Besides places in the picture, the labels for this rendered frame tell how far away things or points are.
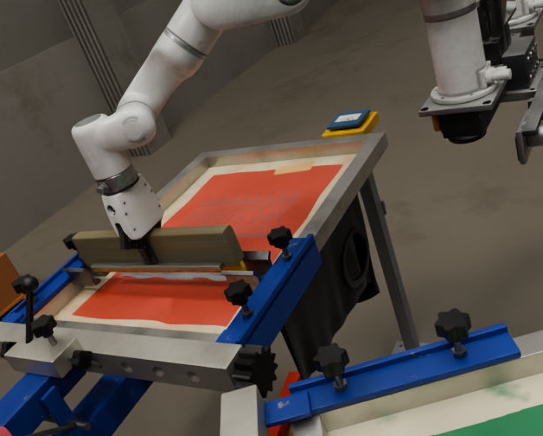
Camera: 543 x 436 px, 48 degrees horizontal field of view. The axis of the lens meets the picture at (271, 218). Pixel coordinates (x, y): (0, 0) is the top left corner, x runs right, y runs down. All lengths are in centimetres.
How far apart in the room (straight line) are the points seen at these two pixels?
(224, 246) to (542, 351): 55
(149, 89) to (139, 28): 474
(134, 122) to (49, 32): 422
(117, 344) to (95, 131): 37
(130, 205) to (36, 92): 396
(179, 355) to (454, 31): 73
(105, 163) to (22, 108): 387
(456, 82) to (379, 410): 64
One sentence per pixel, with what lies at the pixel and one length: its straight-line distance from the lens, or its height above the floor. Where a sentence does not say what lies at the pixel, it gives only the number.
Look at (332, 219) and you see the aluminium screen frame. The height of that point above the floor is 97.
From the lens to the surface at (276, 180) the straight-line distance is 158.
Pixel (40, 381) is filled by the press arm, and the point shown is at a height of 104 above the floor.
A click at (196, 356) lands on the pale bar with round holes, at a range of 93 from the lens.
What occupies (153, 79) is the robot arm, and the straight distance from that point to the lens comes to 119.
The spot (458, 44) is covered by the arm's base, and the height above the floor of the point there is 124.
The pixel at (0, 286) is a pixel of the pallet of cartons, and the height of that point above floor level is 24.
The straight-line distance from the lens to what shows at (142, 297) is 132.
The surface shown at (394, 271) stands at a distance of 202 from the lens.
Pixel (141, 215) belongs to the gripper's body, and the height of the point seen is 114.
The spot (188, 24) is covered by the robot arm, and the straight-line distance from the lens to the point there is 108.
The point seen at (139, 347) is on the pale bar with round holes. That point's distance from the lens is 101.
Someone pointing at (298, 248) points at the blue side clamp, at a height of 101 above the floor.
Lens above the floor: 158
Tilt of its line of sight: 26 degrees down
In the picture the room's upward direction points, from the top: 20 degrees counter-clockwise
